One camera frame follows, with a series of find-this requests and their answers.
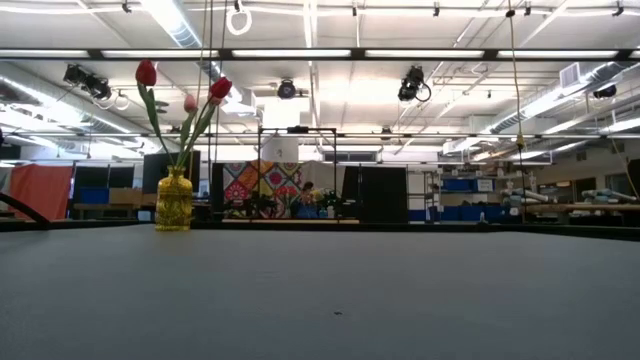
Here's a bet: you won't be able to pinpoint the black panel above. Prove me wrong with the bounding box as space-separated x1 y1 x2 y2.
342 166 409 225

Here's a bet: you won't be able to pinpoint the person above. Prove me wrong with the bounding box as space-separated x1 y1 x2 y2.
298 181 320 220

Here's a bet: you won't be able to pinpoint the blue storage bins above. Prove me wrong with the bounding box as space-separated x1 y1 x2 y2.
407 204 501 223

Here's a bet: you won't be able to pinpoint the wooden workbench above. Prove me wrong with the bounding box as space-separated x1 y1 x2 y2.
524 202 640 214

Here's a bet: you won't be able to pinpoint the pink artificial tulip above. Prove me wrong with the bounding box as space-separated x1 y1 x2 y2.
178 93 199 169

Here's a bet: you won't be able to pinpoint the white hanging box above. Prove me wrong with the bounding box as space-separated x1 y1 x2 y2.
261 137 300 164

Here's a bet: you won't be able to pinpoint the black overhead light bar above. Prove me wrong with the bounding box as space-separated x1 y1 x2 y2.
0 47 640 62

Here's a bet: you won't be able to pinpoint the yellow hanging cable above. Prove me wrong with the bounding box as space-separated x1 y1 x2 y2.
505 0 527 151

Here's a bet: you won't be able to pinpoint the colourful patterned quilt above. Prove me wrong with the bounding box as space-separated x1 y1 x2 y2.
222 160 304 220

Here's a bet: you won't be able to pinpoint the orange cloth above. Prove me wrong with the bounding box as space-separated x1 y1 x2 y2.
8 163 75 221

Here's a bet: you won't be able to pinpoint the black hanging cable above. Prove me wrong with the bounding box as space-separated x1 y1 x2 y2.
207 0 215 166

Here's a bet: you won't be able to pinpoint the black monitor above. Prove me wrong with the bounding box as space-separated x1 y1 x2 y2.
142 151 201 195

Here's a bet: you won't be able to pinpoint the black frame stand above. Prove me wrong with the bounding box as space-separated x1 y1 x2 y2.
256 126 339 221

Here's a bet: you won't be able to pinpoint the cardboard box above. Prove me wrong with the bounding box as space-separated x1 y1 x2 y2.
108 187 144 205

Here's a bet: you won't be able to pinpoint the yellow glass vase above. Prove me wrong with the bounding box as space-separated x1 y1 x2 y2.
154 166 194 232

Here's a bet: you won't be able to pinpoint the red artificial tulip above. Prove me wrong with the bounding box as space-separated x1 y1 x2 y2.
135 59 176 171
177 75 234 170

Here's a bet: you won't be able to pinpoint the blue box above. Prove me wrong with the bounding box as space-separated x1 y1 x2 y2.
79 187 110 205

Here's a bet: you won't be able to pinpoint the white hanging ring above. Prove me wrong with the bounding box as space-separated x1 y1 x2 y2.
225 3 253 37

